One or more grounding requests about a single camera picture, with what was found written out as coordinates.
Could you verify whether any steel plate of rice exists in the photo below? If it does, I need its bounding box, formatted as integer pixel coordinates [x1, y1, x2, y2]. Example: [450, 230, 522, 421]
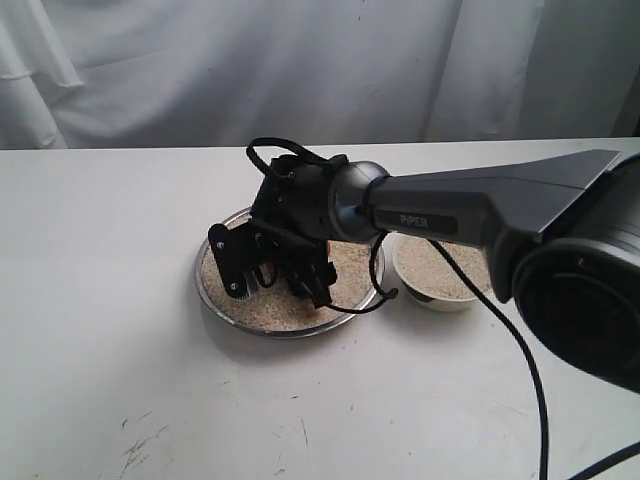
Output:
[194, 210, 385, 339]

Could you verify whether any brown wooden cup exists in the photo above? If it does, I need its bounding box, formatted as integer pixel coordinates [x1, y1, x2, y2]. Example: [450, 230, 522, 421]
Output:
[306, 241, 337, 309]

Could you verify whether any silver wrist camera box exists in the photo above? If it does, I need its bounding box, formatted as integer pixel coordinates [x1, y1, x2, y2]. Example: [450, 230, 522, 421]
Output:
[208, 222, 260, 300]

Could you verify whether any white bowl of rice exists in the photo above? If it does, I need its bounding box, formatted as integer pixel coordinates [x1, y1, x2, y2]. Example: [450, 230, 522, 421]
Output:
[392, 234, 492, 312]

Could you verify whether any white fabric backdrop curtain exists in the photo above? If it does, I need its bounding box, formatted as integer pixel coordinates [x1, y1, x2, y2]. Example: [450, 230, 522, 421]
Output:
[1, 1, 639, 149]

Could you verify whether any black camera cable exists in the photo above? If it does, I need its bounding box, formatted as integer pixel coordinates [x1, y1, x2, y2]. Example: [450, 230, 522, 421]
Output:
[245, 137, 640, 480]

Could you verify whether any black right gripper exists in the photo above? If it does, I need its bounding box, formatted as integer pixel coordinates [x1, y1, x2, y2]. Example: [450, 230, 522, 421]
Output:
[252, 230, 337, 308]

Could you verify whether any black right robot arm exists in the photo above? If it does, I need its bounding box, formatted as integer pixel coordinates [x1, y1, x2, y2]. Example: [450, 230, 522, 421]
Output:
[246, 137, 639, 392]

